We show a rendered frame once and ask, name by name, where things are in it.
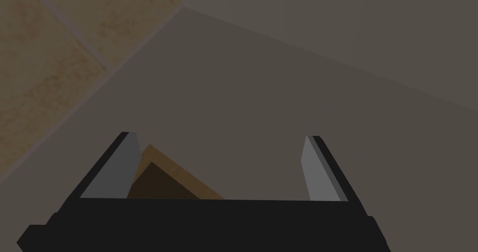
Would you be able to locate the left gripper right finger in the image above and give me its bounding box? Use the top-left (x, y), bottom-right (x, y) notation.
top-left (300, 135), bottom-right (359, 202)

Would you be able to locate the brown wooden table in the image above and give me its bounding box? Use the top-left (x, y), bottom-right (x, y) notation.
top-left (127, 144), bottom-right (225, 200)

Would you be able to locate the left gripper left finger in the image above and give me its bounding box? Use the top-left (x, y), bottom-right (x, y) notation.
top-left (68, 131), bottom-right (142, 199)

